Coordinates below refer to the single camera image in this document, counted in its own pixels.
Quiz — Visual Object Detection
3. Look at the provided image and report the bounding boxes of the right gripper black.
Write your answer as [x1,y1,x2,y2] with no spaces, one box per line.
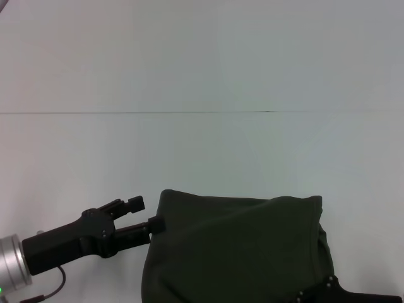
[294,274,403,303]

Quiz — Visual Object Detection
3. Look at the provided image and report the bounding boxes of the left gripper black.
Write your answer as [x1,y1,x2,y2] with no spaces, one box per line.
[21,195,167,276]

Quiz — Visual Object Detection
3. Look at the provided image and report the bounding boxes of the dark green t-shirt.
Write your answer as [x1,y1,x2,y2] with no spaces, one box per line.
[141,188,335,303]

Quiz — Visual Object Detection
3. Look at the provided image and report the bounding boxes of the grey left gripper cable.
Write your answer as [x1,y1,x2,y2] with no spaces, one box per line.
[18,230,67,303]

